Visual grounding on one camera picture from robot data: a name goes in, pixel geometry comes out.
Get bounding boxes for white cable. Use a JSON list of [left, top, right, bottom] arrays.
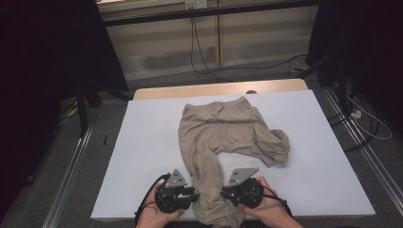
[[345, 94, 393, 142]]

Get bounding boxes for black floor cable bundle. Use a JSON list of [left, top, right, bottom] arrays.
[[327, 91, 382, 154]]

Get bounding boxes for person's left hand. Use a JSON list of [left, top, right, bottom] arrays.
[[136, 182, 185, 228]]

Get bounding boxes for beige pants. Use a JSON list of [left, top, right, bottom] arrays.
[[177, 95, 292, 228]]

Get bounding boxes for black metal stand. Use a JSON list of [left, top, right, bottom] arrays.
[[75, 79, 133, 139], [297, 49, 350, 110]]

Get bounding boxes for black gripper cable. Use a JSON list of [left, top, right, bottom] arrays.
[[133, 172, 172, 226], [261, 184, 293, 218]]

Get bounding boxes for person's right hand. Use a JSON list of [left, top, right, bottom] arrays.
[[238, 176, 297, 224]]

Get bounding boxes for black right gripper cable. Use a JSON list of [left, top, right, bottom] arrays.
[[261, 184, 293, 218]]

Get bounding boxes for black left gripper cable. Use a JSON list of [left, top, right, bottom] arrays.
[[133, 172, 172, 226]]

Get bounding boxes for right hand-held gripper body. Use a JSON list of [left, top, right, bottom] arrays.
[[226, 167, 265, 210]]

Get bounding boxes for black curtain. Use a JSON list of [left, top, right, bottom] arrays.
[[0, 0, 130, 219], [304, 0, 403, 136]]

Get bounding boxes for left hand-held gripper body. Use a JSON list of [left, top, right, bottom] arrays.
[[154, 168, 195, 214]]

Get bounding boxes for yellow floor tape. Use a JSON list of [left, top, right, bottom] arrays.
[[65, 100, 81, 120]]

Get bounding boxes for aluminium floor rail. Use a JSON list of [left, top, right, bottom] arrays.
[[41, 122, 95, 228], [322, 85, 403, 217]]

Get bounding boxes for black hanging cable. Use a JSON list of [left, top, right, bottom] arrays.
[[189, 16, 310, 76], [191, 16, 234, 84]]

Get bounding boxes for white wall socket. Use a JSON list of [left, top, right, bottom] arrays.
[[184, 0, 209, 10]]

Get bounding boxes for black horizontal bar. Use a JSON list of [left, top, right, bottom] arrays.
[[100, 0, 319, 29]]

